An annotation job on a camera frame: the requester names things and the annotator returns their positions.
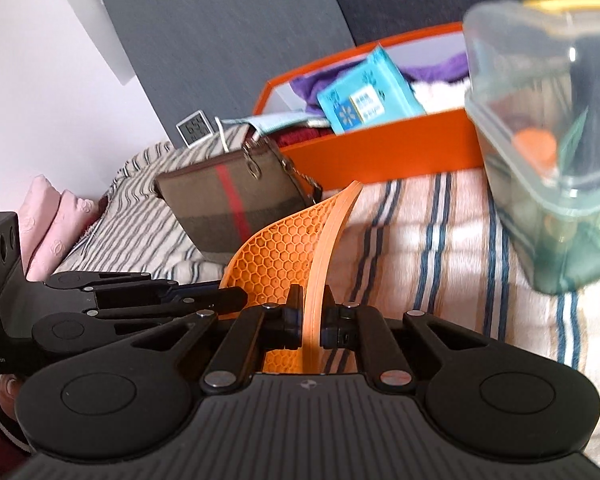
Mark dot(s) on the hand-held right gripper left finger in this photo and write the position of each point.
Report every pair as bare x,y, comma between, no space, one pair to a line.
292,320

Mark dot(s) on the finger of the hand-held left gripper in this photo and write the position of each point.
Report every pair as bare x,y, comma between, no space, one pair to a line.
200,302
110,281

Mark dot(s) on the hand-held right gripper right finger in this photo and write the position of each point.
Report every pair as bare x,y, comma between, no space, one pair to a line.
337,330

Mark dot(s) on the orange honeycomb silicone mat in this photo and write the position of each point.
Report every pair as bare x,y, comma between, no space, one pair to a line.
275,260

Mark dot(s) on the red plush cloth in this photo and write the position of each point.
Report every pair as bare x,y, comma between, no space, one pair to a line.
300,136

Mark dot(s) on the orange cardboard box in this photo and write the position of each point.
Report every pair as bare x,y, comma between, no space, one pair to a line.
390,150

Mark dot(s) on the teal face mask packet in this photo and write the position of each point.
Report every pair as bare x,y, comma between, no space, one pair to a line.
275,122

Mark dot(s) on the teal wet wipes pack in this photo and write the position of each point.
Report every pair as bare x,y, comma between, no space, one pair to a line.
365,100

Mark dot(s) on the purple cloth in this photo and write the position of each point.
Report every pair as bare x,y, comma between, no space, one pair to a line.
320,85

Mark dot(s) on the white plush toy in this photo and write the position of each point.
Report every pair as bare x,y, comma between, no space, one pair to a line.
440,97

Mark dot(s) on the black striped bed sheet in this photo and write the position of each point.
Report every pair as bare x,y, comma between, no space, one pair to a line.
135,240

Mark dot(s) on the pink folded cloth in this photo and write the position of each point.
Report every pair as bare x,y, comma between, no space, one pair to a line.
50,220

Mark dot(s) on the brown plaid zipper pouch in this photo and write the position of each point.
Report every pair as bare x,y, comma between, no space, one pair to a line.
205,200

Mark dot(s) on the blue striped blanket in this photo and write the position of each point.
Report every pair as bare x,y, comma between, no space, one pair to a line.
430,260

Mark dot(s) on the white digital clock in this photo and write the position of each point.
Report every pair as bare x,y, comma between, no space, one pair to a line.
194,129

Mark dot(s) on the clear plastic storage box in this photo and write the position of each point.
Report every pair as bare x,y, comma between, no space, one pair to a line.
530,210

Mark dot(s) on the light grey headboard panel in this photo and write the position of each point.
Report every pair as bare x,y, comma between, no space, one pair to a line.
220,35

